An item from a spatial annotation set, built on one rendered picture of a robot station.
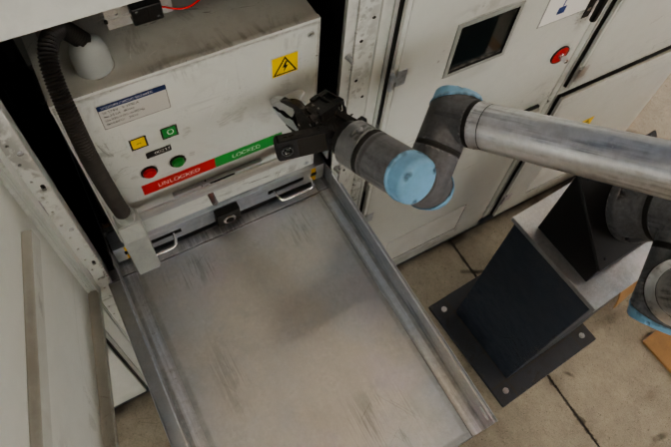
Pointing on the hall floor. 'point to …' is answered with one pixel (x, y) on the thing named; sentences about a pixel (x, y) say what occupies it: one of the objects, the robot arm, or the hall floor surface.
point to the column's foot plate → (498, 384)
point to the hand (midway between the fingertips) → (273, 104)
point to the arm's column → (520, 305)
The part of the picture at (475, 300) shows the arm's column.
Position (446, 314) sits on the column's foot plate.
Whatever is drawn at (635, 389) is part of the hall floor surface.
